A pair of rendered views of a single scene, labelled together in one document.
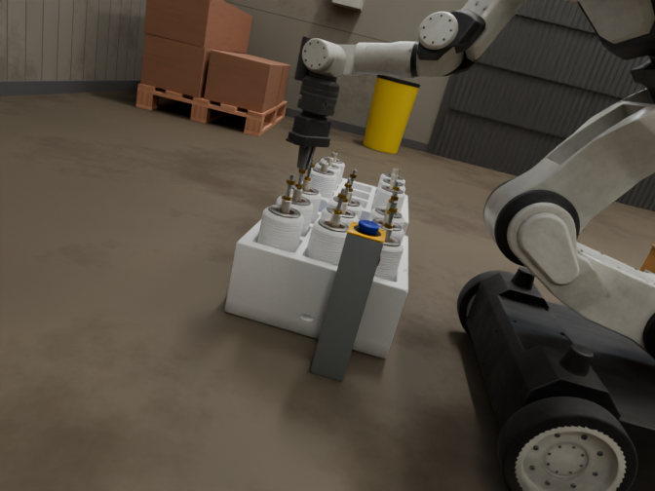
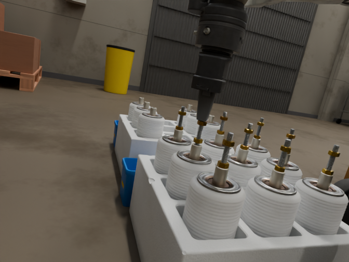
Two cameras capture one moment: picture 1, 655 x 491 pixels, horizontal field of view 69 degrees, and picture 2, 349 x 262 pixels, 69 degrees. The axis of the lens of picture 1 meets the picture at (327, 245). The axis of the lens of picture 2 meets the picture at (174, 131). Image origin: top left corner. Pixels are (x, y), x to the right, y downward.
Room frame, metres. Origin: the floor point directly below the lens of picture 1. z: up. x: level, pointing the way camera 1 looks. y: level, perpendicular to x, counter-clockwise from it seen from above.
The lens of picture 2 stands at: (0.71, 0.36, 0.42)
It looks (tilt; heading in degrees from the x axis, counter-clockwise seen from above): 13 degrees down; 336
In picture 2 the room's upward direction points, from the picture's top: 11 degrees clockwise
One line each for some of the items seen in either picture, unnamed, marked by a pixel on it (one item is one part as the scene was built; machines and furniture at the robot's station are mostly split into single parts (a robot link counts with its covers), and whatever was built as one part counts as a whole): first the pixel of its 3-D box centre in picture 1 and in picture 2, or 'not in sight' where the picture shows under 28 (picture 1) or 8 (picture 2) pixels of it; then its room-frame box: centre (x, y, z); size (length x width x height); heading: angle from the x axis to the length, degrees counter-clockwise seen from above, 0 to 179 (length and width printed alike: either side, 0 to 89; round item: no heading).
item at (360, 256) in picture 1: (346, 304); not in sight; (0.86, -0.07, 0.16); 0.07 x 0.07 x 0.31; 86
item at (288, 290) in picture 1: (326, 270); (224, 223); (1.16, -0.01, 0.09); 0.39 x 0.39 x 0.18; 86
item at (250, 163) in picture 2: (340, 212); (240, 160); (1.16, -0.01, 0.25); 0.08 x 0.08 x 0.01
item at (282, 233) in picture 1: (277, 247); (207, 229); (1.05, 0.11, 0.16); 0.10 x 0.10 x 0.18
